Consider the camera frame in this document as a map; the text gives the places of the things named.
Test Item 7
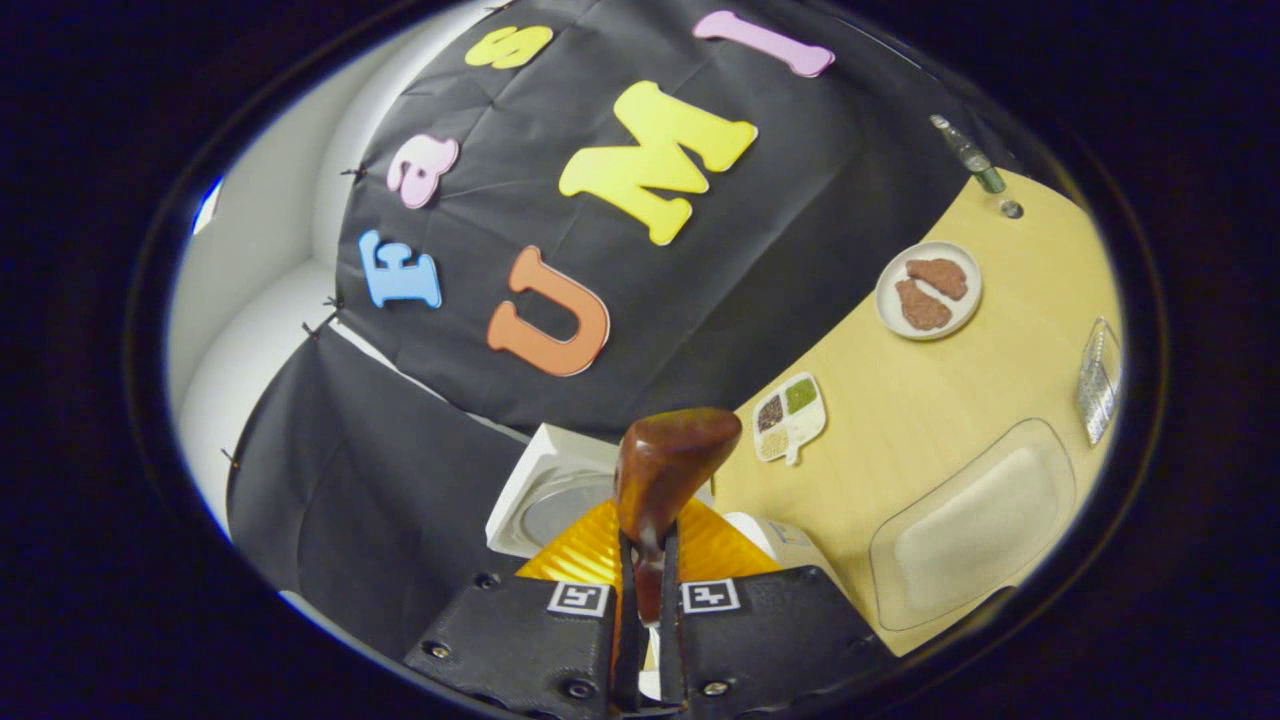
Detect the clear glass container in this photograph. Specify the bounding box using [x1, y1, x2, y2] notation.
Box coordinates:
[868, 418, 1077, 632]

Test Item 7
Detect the brown meat piece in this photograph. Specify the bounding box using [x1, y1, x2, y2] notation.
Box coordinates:
[895, 279, 952, 332]
[906, 258, 969, 301]

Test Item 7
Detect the round white plate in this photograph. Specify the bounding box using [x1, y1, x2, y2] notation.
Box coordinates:
[875, 241, 983, 341]

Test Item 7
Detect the white rice cooker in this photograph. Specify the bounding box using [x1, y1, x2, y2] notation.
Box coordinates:
[487, 422, 851, 606]

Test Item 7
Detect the white divided condiment dish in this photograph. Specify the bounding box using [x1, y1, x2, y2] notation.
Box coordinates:
[752, 372, 828, 467]

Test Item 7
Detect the clear plastic water bottle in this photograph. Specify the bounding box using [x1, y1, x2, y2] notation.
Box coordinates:
[930, 113, 1007, 195]

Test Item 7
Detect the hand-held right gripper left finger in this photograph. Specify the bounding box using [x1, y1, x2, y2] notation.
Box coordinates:
[403, 500, 642, 713]

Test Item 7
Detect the brown wooden spoon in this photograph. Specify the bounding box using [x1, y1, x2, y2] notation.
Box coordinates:
[613, 407, 743, 626]

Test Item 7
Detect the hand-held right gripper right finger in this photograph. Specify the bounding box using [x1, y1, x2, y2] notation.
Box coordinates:
[658, 500, 896, 709]

